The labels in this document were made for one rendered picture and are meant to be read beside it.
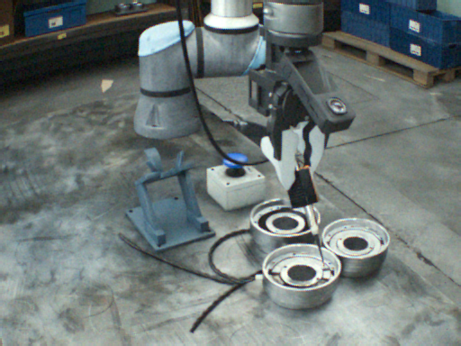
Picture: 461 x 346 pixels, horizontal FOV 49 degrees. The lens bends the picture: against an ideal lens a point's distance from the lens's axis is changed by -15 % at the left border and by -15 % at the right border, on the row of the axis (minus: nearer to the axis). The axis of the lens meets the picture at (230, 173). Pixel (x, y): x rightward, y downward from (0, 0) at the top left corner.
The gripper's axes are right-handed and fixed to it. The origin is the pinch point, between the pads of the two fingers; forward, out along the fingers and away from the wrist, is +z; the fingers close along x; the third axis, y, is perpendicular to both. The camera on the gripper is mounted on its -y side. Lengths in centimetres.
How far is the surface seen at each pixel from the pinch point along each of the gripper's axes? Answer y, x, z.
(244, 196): 16.7, -1.8, 11.3
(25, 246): 22.8, 35.9, 13.2
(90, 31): 336, -66, 52
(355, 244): -3.5, -8.9, 11.8
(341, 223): -0.2, -8.5, 9.7
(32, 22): 350, -22, 36
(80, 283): 9.6, 29.8, 13.2
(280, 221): 7.3, -2.4, 11.1
